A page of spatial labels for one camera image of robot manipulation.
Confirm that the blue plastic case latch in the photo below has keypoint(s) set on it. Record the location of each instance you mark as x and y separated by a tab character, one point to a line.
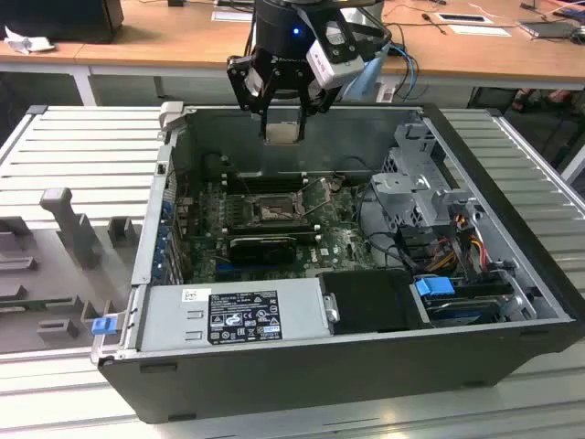
103	327

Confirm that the black graphics card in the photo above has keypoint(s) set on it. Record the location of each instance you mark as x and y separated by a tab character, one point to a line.
260	250

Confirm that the white wrist camera black face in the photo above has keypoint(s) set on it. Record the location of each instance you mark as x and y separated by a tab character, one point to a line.
336	68

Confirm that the black notebook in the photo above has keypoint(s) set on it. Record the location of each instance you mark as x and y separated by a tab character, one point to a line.
548	29

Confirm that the person's sandalled foot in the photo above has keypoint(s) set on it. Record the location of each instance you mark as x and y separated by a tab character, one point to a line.
523	98
562	97

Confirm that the CPU socket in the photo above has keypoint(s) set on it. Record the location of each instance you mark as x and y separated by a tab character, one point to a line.
274	211

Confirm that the grey parts rack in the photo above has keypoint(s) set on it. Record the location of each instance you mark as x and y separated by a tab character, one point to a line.
59	283

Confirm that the silver square CPU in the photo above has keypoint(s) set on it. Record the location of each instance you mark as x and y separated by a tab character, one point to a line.
282	132

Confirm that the black plastic shroud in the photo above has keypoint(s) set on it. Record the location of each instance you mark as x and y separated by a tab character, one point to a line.
365	302

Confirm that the crumpled white paper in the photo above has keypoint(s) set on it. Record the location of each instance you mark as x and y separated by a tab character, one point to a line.
27	43

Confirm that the white framed desk outlet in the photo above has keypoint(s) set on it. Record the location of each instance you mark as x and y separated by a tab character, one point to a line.
461	18

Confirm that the white labelled adapter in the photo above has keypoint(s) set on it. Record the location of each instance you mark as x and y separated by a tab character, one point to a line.
386	93

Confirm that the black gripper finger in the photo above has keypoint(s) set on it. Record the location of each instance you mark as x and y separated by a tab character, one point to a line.
320	103
235	75

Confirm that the white paper sheet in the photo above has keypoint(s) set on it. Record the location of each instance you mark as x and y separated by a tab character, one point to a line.
480	30

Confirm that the green RAM stick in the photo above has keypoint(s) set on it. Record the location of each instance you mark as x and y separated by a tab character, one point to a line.
36	304

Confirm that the blue disk carrier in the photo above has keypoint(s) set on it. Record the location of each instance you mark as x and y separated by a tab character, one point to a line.
434	288

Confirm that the black open PC case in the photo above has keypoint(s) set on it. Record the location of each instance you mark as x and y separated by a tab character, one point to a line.
274	388

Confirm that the blue expansion slot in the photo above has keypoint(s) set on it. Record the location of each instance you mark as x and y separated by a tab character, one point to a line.
224	266

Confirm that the black computer box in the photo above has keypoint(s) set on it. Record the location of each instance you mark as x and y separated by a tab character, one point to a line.
59	18

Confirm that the wooden desk white legs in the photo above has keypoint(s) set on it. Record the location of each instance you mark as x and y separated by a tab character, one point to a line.
183	41

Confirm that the black RAM slot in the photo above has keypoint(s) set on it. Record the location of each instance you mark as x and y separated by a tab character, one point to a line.
269	180
269	189
269	175
269	185
274	231
274	225

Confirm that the green motherboard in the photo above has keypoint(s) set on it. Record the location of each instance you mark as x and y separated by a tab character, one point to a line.
338	247

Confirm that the silver power supply unit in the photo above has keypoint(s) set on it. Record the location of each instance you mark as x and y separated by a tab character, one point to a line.
173	320

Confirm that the grey metal drive cage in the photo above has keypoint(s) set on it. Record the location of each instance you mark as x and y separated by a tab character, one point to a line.
402	187

